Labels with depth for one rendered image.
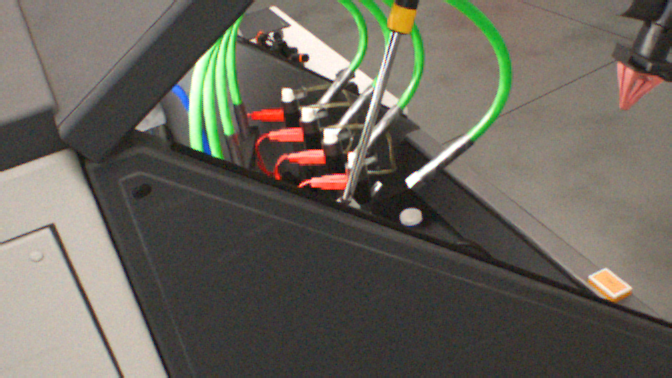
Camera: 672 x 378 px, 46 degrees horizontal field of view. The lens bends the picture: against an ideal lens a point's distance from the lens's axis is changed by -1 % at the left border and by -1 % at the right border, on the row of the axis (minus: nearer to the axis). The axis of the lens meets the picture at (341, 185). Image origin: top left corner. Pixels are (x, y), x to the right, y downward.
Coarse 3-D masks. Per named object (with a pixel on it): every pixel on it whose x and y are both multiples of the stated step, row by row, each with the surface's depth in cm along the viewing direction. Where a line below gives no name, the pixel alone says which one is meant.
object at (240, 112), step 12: (348, 0) 120; (360, 12) 122; (360, 24) 122; (360, 36) 124; (228, 48) 115; (360, 48) 125; (228, 60) 116; (360, 60) 125; (228, 72) 117; (348, 72) 125; (336, 84) 126; (240, 96) 119; (324, 96) 126; (336, 96) 126; (240, 108) 120; (240, 120) 121; (240, 132) 122
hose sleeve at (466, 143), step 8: (464, 136) 94; (456, 144) 95; (464, 144) 94; (472, 144) 94; (448, 152) 95; (456, 152) 95; (432, 160) 96; (440, 160) 95; (448, 160) 95; (424, 168) 96; (432, 168) 96; (440, 168) 96; (424, 176) 96; (432, 176) 97
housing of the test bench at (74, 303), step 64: (0, 0) 68; (0, 64) 55; (0, 128) 48; (0, 192) 49; (64, 192) 51; (0, 256) 52; (64, 256) 54; (0, 320) 54; (64, 320) 56; (128, 320) 58
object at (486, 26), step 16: (448, 0) 84; (464, 0) 85; (480, 16) 86; (496, 32) 87; (496, 48) 88; (208, 64) 87; (192, 96) 89; (496, 96) 92; (192, 112) 90; (496, 112) 92; (192, 128) 91; (480, 128) 93; (192, 144) 92
